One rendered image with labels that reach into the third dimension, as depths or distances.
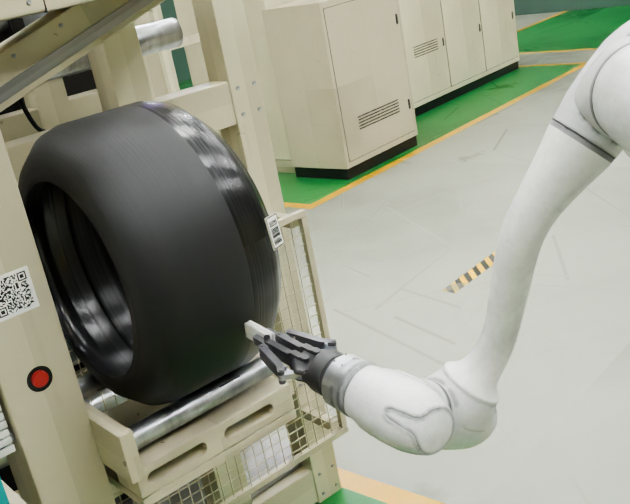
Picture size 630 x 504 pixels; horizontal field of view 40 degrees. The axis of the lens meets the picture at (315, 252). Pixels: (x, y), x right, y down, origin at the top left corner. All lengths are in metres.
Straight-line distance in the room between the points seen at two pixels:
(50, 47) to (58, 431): 0.81
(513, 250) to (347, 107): 5.05
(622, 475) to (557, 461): 0.20
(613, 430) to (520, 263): 1.87
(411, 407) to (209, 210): 0.49
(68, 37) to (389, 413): 1.11
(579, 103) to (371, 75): 5.32
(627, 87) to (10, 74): 1.28
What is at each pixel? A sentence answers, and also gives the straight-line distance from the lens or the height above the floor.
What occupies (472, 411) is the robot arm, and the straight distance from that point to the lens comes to 1.39.
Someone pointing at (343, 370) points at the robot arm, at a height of 1.06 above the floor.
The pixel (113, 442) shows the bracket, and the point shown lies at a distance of 1.60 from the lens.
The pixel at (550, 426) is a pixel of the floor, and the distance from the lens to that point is 3.12.
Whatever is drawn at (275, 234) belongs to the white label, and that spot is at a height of 1.20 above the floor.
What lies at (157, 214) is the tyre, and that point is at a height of 1.31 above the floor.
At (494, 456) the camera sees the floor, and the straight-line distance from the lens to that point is 2.99.
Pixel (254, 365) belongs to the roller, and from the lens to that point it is 1.74.
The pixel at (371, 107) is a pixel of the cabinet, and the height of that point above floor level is 0.44.
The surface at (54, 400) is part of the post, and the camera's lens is 1.62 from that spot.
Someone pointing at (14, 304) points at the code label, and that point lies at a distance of 1.54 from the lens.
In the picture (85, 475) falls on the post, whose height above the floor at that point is 0.85.
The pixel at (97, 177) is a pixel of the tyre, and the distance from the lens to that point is 1.49.
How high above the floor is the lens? 1.68
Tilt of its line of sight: 20 degrees down
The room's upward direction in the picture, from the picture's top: 11 degrees counter-clockwise
